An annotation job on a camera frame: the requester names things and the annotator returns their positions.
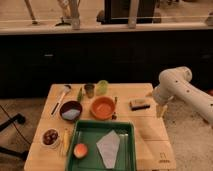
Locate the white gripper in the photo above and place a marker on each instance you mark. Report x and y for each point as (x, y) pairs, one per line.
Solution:
(161, 108)

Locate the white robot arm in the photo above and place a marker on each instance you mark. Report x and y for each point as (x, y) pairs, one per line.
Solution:
(176, 82)

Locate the red orange bowl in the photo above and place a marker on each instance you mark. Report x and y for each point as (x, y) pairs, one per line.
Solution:
(102, 108)

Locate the dark bowl with cloth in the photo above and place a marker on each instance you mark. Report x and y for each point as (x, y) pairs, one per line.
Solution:
(71, 111)

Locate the white bowl of dark fruit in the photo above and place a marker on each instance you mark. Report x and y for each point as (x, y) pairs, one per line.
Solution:
(50, 138)

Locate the light green cup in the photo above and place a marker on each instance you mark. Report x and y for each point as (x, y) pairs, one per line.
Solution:
(101, 87)

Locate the white folded napkin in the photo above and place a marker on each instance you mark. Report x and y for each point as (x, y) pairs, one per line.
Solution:
(108, 147)

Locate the green plastic tray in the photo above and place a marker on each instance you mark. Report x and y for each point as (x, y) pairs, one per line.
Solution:
(89, 133)

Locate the green vegetable stick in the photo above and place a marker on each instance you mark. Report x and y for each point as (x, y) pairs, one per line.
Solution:
(79, 96)

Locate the peach fruit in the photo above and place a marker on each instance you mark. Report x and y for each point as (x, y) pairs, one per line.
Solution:
(80, 150)

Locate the yellow corn cob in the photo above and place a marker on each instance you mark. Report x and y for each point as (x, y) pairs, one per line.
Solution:
(65, 143)

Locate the black cabinet on ledge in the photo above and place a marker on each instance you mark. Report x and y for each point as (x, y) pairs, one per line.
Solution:
(117, 12)

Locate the black stand leg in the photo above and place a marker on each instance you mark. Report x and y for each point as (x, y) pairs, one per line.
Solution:
(10, 139)

